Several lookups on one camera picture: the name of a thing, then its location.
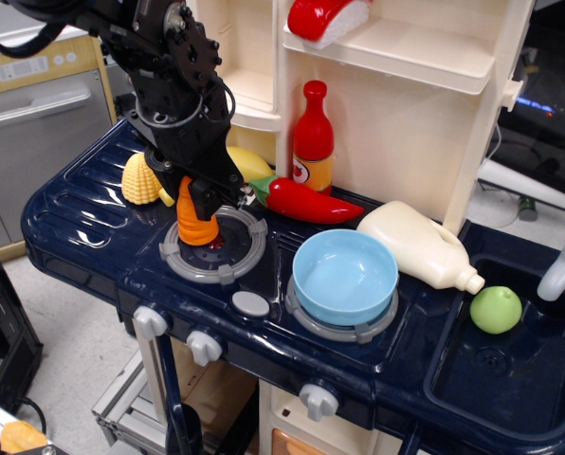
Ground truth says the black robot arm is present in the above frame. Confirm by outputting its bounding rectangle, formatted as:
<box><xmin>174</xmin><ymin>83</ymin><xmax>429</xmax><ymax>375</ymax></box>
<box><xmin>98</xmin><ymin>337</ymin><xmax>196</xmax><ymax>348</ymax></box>
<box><xmin>0</xmin><ymin>1</ymin><xmax>244</xmax><ymax>221</ymax></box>

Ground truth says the red toy chili pepper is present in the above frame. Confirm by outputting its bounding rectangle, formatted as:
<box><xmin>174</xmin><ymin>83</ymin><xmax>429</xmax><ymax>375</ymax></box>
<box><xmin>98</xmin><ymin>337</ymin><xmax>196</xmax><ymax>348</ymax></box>
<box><xmin>248</xmin><ymin>174</ymin><xmax>364</xmax><ymax>225</ymax></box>

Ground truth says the grey stove burner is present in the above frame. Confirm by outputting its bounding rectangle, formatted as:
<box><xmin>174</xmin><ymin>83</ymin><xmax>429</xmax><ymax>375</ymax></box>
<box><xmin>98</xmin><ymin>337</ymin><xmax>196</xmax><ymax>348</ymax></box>
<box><xmin>158</xmin><ymin>206</ymin><xmax>268</xmax><ymax>285</ymax></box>
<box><xmin>284</xmin><ymin>278</ymin><xmax>399</xmax><ymax>344</ymax></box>

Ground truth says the red toy ketchup bottle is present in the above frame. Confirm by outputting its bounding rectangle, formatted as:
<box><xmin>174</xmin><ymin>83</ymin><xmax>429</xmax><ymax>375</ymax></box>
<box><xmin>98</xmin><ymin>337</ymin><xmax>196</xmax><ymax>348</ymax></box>
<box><xmin>292</xmin><ymin>80</ymin><xmax>335</xmax><ymax>195</ymax></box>

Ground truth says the light blue bowl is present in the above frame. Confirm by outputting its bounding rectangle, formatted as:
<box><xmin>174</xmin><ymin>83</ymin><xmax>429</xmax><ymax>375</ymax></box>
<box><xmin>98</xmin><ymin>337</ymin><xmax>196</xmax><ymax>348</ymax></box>
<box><xmin>292</xmin><ymin>229</ymin><xmax>398</xmax><ymax>326</ymax></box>

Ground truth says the aluminium frame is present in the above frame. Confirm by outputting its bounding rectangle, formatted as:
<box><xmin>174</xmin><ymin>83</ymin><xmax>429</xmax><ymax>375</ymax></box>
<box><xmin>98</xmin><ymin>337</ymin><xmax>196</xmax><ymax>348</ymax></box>
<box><xmin>92</xmin><ymin>333</ymin><xmax>167</xmax><ymax>454</ymax></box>

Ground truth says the grey left stove burner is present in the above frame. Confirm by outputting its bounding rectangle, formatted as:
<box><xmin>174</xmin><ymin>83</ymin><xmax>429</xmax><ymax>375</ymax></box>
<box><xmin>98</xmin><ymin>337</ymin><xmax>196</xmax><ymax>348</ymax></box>
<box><xmin>158</xmin><ymin>206</ymin><xmax>268</xmax><ymax>285</ymax></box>

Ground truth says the black computer case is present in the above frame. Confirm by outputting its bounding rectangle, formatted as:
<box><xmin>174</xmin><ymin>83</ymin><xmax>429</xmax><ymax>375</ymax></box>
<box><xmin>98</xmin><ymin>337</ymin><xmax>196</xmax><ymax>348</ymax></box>
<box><xmin>0</xmin><ymin>262</ymin><xmax>43</xmax><ymax>413</ymax></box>

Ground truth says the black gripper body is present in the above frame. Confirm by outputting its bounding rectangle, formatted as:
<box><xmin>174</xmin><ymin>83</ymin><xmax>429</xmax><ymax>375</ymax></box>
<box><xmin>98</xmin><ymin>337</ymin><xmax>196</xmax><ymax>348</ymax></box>
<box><xmin>130</xmin><ymin>102</ymin><xmax>244</xmax><ymax>204</ymax></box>

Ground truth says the grey middle knob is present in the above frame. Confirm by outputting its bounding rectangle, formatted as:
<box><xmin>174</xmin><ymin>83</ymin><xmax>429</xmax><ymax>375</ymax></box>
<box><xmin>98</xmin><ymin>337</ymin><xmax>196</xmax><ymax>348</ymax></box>
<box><xmin>186</xmin><ymin>330</ymin><xmax>223</xmax><ymax>367</ymax></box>

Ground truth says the orange toy carrot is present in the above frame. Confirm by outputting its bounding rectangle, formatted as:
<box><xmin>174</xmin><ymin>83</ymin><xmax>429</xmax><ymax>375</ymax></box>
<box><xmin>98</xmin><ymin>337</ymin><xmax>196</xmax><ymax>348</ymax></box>
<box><xmin>176</xmin><ymin>176</ymin><xmax>219</xmax><ymax>246</ymax></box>

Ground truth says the cream toy detergent bottle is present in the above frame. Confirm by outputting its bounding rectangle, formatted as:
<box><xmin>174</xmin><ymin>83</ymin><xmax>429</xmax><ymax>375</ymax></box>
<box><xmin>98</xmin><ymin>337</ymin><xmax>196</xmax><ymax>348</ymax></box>
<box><xmin>357</xmin><ymin>201</ymin><xmax>485</xmax><ymax>295</ymax></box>

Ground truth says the red and white toy sushi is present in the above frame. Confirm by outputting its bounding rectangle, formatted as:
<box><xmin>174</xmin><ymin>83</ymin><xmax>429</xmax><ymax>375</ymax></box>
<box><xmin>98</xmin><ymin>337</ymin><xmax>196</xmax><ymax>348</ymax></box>
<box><xmin>287</xmin><ymin>0</ymin><xmax>374</xmax><ymax>49</ymax></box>

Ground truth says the grey oval button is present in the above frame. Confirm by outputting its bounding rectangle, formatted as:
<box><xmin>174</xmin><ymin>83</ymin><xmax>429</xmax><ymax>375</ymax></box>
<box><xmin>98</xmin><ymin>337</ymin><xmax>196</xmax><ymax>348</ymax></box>
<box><xmin>231</xmin><ymin>291</ymin><xmax>270</xmax><ymax>318</ymax></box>

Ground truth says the grey knob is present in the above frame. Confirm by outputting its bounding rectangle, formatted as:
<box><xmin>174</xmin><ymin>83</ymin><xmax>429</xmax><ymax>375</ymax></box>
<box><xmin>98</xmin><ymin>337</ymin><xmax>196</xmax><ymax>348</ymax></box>
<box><xmin>186</xmin><ymin>330</ymin><xmax>223</xmax><ymax>367</ymax></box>
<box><xmin>299</xmin><ymin>384</ymin><xmax>339</xmax><ymax>422</ymax></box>
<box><xmin>133</xmin><ymin>306</ymin><xmax>169</xmax><ymax>341</ymax></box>

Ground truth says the grey left knob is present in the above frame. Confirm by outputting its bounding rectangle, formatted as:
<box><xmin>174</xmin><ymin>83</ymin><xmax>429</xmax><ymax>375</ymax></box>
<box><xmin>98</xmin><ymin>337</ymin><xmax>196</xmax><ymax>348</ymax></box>
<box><xmin>133</xmin><ymin>306</ymin><xmax>169</xmax><ymax>341</ymax></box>

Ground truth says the grey toy dishwasher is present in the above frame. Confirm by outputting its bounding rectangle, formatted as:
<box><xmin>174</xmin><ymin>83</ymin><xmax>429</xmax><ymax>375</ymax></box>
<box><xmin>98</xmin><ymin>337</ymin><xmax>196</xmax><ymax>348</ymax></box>
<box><xmin>0</xmin><ymin>35</ymin><xmax>117</xmax><ymax>261</ymax></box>

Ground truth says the yellow toy banana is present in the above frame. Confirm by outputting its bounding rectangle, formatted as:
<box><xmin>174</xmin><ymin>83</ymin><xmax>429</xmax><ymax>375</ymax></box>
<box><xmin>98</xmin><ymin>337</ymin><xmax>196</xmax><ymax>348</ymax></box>
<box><xmin>227</xmin><ymin>146</ymin><xmax>275</xmax><ymax>186</ymax></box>

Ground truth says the navy toy kitchen counter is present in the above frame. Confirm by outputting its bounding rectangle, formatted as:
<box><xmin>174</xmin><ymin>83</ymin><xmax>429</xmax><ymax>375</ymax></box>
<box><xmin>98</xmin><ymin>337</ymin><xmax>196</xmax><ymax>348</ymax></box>
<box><xmin>22</xmin><ymin>122</ymin><xmax>565</xmax><ymax>454</ymax></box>

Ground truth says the yellow toy corn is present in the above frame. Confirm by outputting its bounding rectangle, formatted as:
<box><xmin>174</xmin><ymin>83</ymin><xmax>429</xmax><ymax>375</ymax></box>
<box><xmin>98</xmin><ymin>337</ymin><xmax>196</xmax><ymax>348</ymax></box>
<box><xmin>121</xmin><ymin>154</ymin><xmax>163</xmax><ymax>205</ymax></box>

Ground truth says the white toy sink counter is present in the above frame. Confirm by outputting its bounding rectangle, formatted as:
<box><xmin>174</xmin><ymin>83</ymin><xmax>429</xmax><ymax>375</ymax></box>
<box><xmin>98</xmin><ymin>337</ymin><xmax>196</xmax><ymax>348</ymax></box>
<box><xmin>0</xmin><ymin>0</ymin><xmax>143</xmax><ymax>61</ymax></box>

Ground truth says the cream toy kitchen shelf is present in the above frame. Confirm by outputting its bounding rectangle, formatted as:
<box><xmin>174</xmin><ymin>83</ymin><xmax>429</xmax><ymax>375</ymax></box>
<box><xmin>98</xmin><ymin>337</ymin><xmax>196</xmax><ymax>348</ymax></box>
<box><xmin>191</xmin><ymin>1</ymin><xmax>534</xmax><ymax>232</ymax></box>

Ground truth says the green toy apple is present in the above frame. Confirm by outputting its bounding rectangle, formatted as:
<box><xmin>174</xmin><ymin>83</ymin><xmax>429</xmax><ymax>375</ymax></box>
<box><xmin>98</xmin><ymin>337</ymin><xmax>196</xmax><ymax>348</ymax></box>
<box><xmin>469</xmin><ymin>286</ymin><xmax>522</xmax><ymax>335</ymax></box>

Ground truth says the grey right stove burner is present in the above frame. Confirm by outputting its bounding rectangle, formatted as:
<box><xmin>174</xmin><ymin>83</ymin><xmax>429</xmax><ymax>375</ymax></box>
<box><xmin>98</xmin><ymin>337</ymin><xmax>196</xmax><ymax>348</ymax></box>
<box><xmin>284</xmin><ymin>278</ymin><xmax>399</xmax><ymax>344</ymax></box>

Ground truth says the grey right knob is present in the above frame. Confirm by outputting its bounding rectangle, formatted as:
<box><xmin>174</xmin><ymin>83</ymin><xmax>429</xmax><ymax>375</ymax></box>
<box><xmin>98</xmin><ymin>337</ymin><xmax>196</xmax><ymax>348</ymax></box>
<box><xmin>299</xmin><ymin>384</ymin><xmax>339</xmax><ymax>422</ymax></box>

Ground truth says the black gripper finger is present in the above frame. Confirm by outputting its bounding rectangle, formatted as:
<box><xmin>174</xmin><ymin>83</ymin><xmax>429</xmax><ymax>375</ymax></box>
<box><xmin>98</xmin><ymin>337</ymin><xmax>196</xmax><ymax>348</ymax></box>
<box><xmin>189</xmin><ymin>178</ymin><xmax>221</xmax><ymax>222</ymax></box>
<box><xmin>144</xmin><ymin>149</ymin><xmax>183</xmax><ymax>199</ymax></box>

